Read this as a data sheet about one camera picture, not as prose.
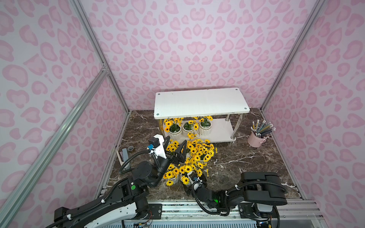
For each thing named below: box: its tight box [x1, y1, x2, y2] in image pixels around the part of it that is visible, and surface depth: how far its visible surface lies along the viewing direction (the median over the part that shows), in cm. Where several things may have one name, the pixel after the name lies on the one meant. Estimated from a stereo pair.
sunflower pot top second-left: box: [186, 139, 215, 169], surface depth 82 cm
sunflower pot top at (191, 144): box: [185, 132, 198, 158], surface depth 85 cm
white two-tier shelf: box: [153, 87, 250, 143], surface depth 80 cm
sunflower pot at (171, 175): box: [162, 163, 180, 187], surface depth 74 cm
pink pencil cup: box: [247, 119, 277, 148], surface depth 94 cm
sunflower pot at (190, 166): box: [179, 157, 204, 186], surface depth 73 cm
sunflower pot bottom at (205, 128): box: [198, 119, 212, 136], surface depth 95 cm
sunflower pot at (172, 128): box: [163, 117, 184, 141], surface depth 92 cm
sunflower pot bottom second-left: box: [181, 121, 195, 137], surface depth 92 cm
